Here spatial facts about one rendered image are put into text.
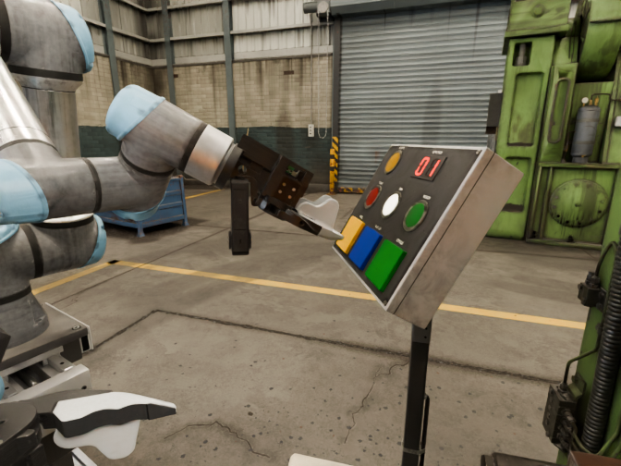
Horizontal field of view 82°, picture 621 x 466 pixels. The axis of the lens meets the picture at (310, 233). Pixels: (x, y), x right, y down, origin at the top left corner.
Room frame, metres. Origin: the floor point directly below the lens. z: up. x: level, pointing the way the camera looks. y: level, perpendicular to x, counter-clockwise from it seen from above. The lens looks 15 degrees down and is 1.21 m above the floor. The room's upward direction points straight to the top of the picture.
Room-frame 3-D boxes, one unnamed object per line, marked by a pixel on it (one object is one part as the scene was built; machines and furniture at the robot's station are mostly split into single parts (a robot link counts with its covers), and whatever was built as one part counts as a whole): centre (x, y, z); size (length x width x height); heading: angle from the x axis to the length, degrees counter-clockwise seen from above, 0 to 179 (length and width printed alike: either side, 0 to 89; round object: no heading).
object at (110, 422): (0.25, 0.16, 0.97); 0.09 x 0.03 x 0.06; 112
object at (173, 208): (5.05, 2.48, 0.36); 1.20 x 0.80 x 0.72; 59
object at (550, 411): (0.46, -0.39, 0.80); 0.06 x 0.03 x 0.14; 166
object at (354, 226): (0.77, -0.09, 1.01); 0.07 x 0.05 x 0.07; 11
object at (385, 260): (0.57, -0.13, 1.01); 0.07 x 0.05 x 0.07; 11
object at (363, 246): (0.67, -0.11, 1.01); 0.07 x 0.05 x 0.07; 11
